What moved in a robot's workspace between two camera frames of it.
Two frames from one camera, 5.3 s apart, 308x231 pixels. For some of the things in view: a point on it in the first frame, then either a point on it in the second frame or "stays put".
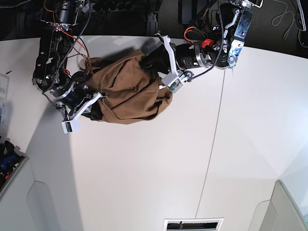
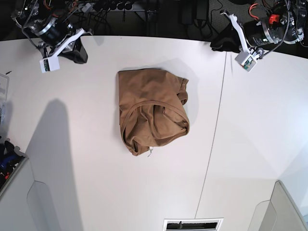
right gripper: [182, 56] → [253, 34]
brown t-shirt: [133, 95] → [152, 104]
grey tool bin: [11, 162] stays put
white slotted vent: [194, 224] stays put
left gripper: [75, 96] → [54, 34]
